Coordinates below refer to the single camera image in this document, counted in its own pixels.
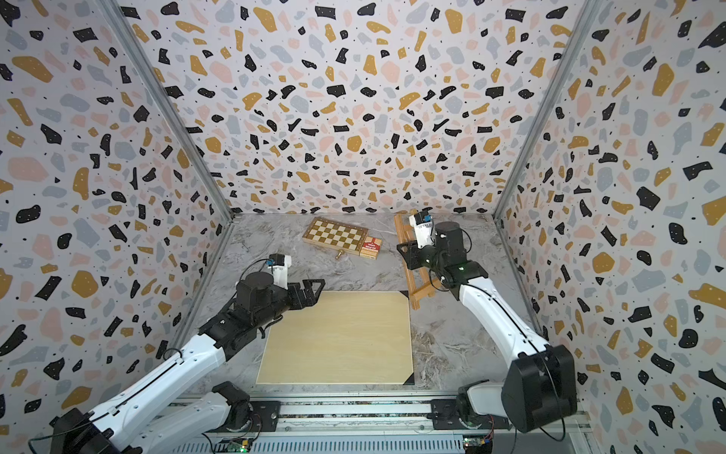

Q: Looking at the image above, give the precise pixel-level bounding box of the right aluminium corner post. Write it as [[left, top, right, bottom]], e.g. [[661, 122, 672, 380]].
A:
[[493, 0, 601, 221]]

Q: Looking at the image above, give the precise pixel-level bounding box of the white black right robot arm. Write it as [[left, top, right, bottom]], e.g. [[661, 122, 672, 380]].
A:
[[397, 213, 578, 433]]

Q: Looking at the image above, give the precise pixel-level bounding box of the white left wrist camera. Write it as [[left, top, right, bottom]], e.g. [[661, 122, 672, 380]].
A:
[[267, 253, 292, 289]]

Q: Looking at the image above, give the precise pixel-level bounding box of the red card box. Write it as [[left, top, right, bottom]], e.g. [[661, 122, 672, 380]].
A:
[[359, 236, 383, 260]]

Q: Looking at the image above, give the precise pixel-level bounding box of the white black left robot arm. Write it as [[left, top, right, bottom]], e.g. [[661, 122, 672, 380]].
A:
[[28, 272, 325, 453]]

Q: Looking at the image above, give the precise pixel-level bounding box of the wooden chess board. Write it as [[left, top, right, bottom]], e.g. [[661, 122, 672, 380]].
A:
[[302, 217, 369, 255]]

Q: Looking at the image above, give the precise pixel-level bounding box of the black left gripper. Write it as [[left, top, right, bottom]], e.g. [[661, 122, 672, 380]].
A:
[[253, 277, 326, 331]]

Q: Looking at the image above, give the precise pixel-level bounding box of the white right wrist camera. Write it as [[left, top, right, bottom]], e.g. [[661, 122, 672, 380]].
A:
[[408, 210, 434, 249]]

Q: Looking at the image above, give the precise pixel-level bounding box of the light wooden drawing board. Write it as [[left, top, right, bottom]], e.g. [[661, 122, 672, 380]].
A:
[[256, 291, 414, 385]]

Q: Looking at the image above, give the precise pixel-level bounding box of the left aluminium corner post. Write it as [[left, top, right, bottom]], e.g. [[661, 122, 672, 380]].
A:
[[96, 1, 234, 223]]

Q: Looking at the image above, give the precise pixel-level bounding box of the small wooden easel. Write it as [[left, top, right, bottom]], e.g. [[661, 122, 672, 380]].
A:
[[393, 211, 439, 311]]

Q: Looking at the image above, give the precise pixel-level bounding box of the aluminium corner post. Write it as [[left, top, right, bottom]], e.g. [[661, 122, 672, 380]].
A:
[[493, 0, 601, 221], [96, 1, 234, 223]]

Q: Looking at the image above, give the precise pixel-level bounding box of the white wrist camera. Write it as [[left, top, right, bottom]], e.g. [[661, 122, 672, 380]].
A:
[[408, 210, 434, 249], [267, 253, 292, 289]]

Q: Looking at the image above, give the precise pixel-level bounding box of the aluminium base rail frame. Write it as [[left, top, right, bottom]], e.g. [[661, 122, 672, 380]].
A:
[[155, 390, 600, 453]]

